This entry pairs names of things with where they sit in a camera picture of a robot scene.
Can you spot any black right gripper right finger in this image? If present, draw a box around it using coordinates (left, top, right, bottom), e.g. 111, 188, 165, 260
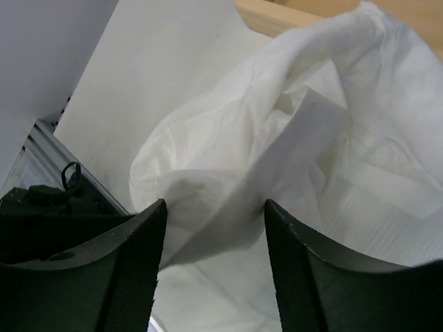
264, 200, 442, 331

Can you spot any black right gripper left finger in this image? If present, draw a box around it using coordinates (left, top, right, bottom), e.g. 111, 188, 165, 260
1, 199, 167, 331

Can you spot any white shirt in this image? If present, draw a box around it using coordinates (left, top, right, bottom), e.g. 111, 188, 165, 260
128, 0, 443, 332

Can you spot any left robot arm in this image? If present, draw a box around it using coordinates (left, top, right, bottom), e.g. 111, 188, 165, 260
1, 162, 131, 264

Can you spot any wooden clothes rack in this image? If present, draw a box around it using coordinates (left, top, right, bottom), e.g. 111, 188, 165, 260
235, 0, 442, 57

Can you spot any aluminium mounting rail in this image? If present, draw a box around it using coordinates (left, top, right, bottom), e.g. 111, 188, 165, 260
23, 120, 129, 215

